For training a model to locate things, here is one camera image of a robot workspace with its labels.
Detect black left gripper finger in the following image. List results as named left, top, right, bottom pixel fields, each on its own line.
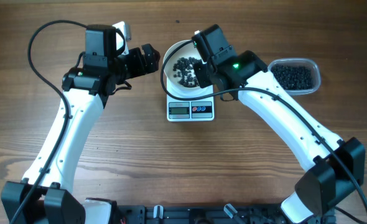
left=144, top=62, right=159, bottom=74
left=141, top=44, right=160, bottom=64

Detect cream white bowl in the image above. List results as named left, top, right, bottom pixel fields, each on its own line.
left=164, top=44, right=203, bottom=91

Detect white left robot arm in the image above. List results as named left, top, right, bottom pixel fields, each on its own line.
left=1, top=22, right=160, bottom=223

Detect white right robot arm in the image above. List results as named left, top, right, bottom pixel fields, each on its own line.
left=192, top=24, right=367, bottom=223

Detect black beans in bowl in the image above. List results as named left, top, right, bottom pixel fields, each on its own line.
left=173, top=57, right=201, bottom=88

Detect white digital kitchen scale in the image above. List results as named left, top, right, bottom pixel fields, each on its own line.
left=166, top=80, right=215, bottom=122

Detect black beans in container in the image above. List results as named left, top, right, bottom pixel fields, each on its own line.
left=271, top=65, right=313, bottom=90

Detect clear plastic bean container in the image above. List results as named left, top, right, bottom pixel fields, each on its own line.
left=267, top=58, right=322, bottom=96

